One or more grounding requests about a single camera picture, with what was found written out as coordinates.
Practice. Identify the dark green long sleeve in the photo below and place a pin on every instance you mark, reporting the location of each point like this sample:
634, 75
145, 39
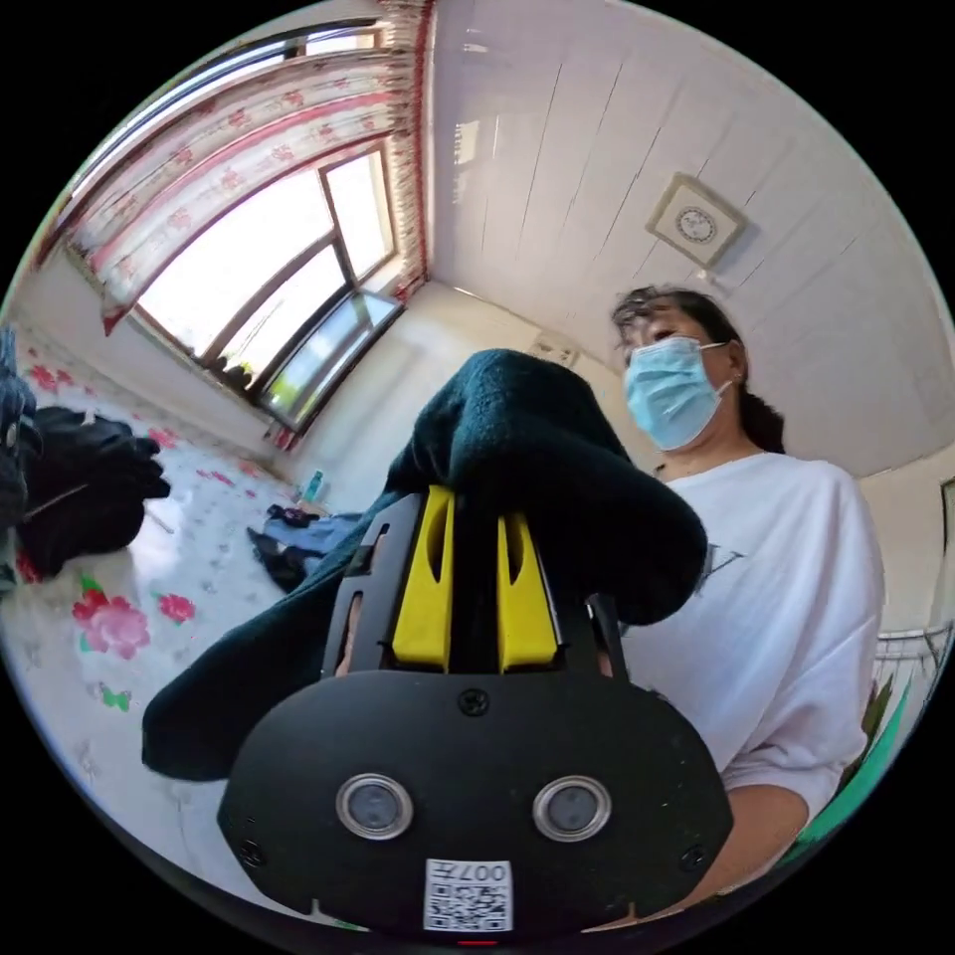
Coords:
537, 448

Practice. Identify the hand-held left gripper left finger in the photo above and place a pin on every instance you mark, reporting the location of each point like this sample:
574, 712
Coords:
427, 589

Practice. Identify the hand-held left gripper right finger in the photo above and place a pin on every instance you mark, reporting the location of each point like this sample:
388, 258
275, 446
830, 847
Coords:
521, 597

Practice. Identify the bed with floral sheet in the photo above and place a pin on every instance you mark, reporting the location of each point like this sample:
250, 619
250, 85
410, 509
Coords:
149, 671

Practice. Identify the floral curtain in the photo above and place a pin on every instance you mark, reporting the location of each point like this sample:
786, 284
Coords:
246, 149

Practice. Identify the person's body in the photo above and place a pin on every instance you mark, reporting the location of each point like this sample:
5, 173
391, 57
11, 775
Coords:
768, 597

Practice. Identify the small blue bottle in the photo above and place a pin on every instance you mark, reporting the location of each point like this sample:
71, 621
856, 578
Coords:
313, 486

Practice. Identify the blue and black clothes heap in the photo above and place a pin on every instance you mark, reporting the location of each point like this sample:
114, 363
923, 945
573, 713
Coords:
306, 541

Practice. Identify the ceiling lamp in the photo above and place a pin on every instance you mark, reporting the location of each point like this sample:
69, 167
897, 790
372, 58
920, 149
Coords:
695, 221

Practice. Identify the pile of clothes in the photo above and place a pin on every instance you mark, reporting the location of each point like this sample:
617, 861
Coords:
82, 485

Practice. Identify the window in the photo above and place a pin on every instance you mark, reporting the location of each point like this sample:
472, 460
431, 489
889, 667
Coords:
298, 276

